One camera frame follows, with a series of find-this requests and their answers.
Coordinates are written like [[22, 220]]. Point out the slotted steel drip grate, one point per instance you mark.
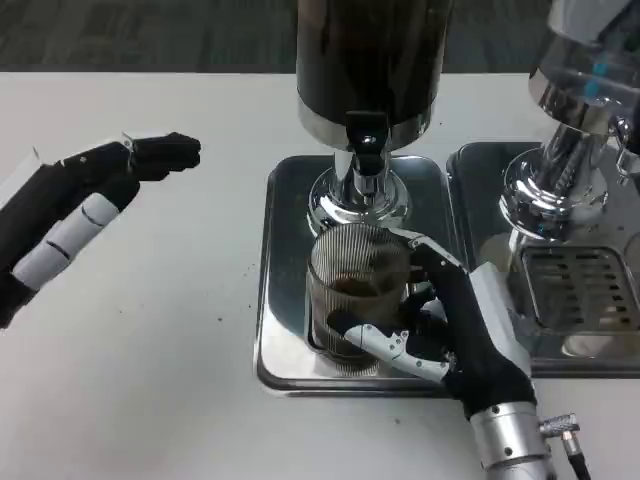
[[575, 285]]

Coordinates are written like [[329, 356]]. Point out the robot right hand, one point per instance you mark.
[[470, 340]]

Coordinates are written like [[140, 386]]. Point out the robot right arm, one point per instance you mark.
[[510, 445]]

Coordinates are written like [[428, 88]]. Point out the black dispenser tap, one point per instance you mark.
[[367, 150]]

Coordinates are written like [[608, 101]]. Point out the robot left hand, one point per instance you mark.
[[60, 200]]

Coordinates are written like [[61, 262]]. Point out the clear drink dispenser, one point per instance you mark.
[[555, 190]]

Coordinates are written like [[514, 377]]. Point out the dark drink dispenser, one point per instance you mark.
[[370, 50]]

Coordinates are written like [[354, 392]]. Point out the chrome dispenser tap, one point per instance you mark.
[[625, 130]]

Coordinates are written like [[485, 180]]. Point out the clear ribbed glass cup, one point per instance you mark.
[[350, 270]]

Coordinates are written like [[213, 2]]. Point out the steel drip tray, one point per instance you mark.
[[285, 300], [475, 200]]

